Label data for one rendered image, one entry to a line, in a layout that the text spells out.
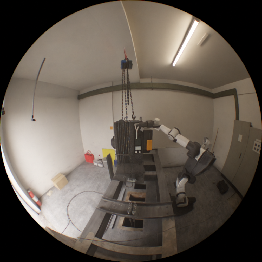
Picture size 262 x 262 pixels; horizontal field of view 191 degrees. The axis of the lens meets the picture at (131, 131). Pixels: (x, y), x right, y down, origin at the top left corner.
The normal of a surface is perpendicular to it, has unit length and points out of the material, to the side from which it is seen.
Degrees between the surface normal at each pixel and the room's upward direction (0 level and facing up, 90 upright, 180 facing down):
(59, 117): 90
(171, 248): 0
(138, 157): 90
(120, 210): 0
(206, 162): 69
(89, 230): 0
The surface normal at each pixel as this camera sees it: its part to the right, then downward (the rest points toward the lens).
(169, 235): -0.04, -0.98
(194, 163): -0.98, -0.13
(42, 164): 0.99, 0.00
